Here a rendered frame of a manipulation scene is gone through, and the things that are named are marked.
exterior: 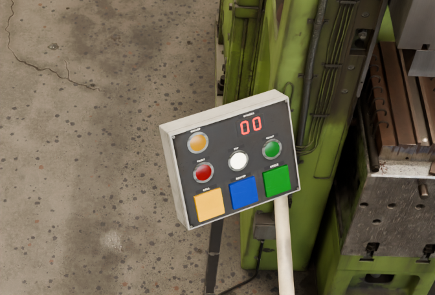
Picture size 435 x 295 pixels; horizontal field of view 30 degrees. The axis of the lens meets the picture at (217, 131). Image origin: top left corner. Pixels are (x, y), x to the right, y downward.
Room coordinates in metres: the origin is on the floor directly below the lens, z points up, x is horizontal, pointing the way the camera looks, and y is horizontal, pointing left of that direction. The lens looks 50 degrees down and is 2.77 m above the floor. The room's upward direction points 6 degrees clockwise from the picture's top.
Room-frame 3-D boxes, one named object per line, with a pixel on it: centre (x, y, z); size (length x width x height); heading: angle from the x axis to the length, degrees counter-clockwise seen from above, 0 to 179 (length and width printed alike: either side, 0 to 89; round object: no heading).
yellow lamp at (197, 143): (1.28, 0.05, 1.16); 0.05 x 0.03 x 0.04; 95
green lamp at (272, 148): (1.34, -0.15, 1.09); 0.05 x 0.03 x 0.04; 95
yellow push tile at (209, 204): (1.21, 0.00, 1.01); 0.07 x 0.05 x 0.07; 120
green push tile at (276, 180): (1.30, -0.17, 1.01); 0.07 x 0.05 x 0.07; 120
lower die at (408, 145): (1.70, -0.56, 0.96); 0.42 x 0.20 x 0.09; 5
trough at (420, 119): (1.70, -0.58, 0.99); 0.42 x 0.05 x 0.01; 5
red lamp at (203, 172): (1.24, 0.03, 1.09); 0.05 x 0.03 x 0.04; 95
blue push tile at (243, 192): (1.25, -0.08, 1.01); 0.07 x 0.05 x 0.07; 120
